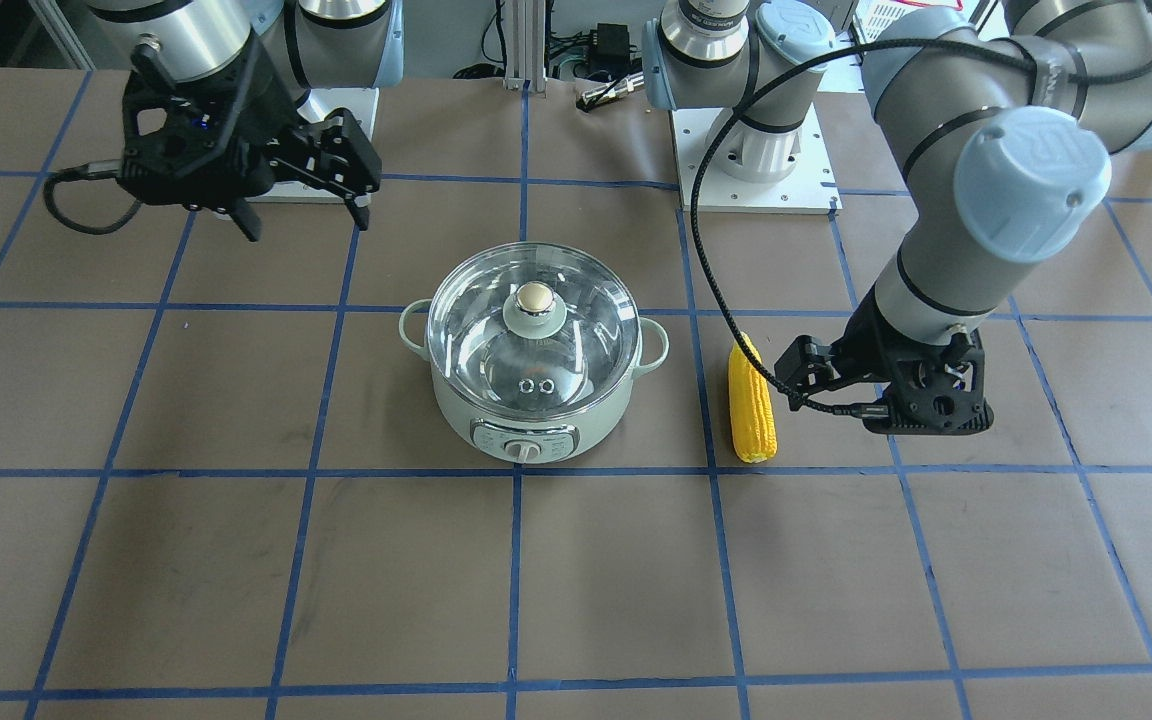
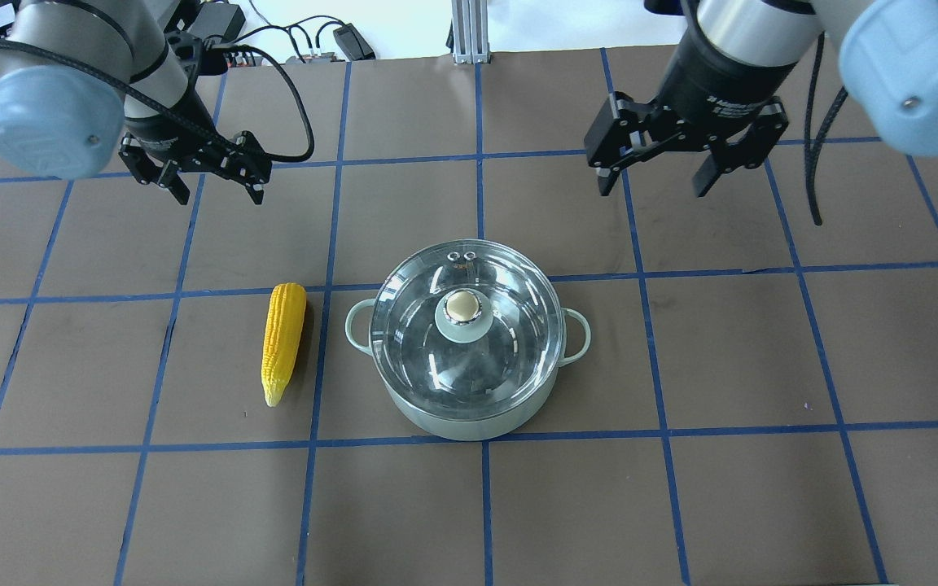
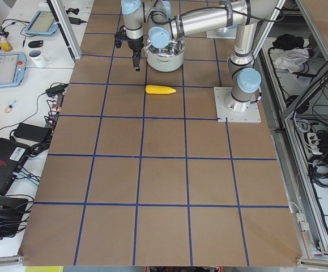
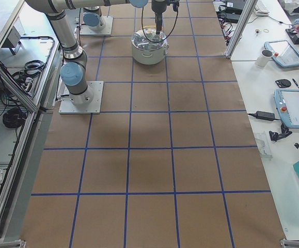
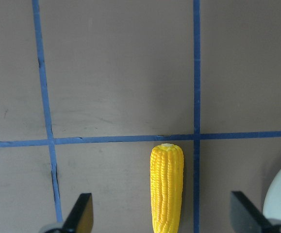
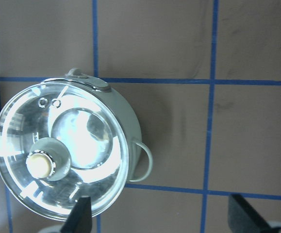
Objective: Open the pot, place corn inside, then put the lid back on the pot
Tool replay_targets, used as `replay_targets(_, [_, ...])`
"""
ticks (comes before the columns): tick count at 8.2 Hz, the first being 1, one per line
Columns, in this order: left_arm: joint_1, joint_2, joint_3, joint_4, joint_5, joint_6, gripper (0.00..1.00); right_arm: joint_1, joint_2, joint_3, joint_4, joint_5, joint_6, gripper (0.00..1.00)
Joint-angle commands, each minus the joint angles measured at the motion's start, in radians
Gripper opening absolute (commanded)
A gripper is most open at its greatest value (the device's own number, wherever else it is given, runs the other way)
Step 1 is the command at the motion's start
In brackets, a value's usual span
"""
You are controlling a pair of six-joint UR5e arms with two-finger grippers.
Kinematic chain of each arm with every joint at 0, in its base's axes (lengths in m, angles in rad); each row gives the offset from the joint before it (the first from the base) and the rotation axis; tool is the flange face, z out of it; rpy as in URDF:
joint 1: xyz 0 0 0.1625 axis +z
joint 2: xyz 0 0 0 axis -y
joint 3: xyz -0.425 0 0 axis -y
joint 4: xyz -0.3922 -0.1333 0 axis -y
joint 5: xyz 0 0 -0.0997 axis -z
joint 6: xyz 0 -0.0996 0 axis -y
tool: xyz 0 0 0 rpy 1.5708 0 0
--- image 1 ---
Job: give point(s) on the yellow corn cob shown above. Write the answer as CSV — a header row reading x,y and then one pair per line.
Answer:
x,y
753,431

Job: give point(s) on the glass pot lid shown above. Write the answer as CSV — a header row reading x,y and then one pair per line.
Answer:
x,y
534,331

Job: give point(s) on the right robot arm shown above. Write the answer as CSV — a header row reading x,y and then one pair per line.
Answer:
x,y
314,45

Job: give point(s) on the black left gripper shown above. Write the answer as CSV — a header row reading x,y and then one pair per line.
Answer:
x,y
859,345

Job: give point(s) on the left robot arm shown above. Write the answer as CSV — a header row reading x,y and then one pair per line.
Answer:
x,y
1005,147

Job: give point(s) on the pale green electric pot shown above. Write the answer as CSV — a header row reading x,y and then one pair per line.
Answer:
x,y
529,442

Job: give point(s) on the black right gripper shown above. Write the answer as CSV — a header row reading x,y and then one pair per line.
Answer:
x,y
258,128

